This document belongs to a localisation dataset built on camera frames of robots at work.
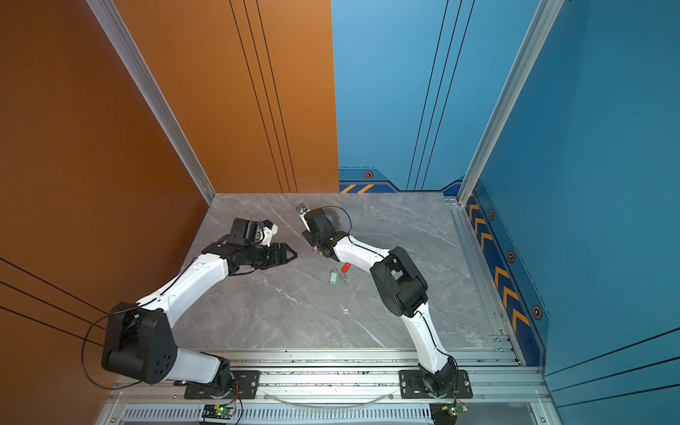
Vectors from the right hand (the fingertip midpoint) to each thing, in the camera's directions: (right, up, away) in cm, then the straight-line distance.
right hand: (312, 223), depth 98 cm
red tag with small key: (+12, -17, -1) cm, 21 cm away
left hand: (-6, -10, -12) cm, 17 cm away
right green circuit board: (+39, -51, -28) cm, 70 cm away
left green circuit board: (-22, -51, -27) cm, 62 cm away
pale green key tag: (+8, -20, -2) cm, 21 cm away
